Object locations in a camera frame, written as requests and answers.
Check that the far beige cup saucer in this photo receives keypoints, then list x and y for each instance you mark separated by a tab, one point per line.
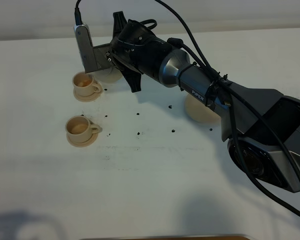
86	97

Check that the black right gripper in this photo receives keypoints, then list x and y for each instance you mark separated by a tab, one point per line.
137	48

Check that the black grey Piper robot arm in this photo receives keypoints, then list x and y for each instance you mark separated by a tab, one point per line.
265	118

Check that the beige teacup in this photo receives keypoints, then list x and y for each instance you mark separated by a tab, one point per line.
80	129
85	85

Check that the far beige teacup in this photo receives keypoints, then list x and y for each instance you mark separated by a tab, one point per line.
85	85

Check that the beige cup saucer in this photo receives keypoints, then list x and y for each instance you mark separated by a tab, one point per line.
86	97
83	144

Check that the beige teapot saucer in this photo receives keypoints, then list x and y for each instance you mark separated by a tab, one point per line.
199	112

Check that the near beige cup saucer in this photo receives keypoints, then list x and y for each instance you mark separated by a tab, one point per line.
83	144

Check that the beige clay teapot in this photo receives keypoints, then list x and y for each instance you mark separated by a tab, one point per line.
108	76

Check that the near beige teacup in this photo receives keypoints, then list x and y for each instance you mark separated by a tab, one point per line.
80	129

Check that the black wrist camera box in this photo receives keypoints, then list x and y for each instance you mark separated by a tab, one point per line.
94	58

